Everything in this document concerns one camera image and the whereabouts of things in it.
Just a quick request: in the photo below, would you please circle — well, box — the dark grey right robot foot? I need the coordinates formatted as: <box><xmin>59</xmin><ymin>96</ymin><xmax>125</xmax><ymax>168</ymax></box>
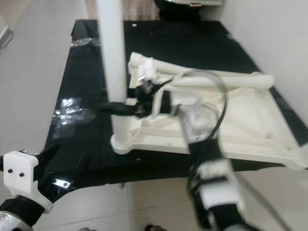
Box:
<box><xmin>144</xmin><ymin>224</ymin><xmax>167</xmax><ymax>231</ymax></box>

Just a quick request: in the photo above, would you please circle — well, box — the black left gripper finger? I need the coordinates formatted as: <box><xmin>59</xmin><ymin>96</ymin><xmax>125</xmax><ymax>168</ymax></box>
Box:
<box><xmin>41</xmin><ymin>143</ymin><xmax>61</xmax><ymax>167</ymax></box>
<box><xmin>72</xmin><ymin>153</ymin><xmax>92</xmax><ymax>186</ymax></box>

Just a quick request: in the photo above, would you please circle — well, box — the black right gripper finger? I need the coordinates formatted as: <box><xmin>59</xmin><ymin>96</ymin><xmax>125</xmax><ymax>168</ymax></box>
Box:
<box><xmin>96</xmin><ymin>103</ymin><xmax>138</xmax><ymax>117</ymax></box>

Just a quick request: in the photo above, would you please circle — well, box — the black table cloth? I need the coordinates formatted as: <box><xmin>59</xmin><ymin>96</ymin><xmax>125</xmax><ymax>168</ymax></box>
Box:
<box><xmin>46</xmin><ymin>19</ymin><xmax>308</xmax><ymax>186</ymax></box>

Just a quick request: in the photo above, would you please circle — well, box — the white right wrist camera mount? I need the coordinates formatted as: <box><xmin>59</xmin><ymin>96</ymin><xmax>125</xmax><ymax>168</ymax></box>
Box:
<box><xmin>137</xmin><ymin>63</ymin><xmax>167</xmax><ymax>116</ymax></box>

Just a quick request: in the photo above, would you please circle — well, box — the white plastic children table top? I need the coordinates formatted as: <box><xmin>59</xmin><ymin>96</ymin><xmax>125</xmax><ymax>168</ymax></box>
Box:
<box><xmin>111</xmin><ymin>52</ymin><xmax>308</xmax><ymax>170</ymax></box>

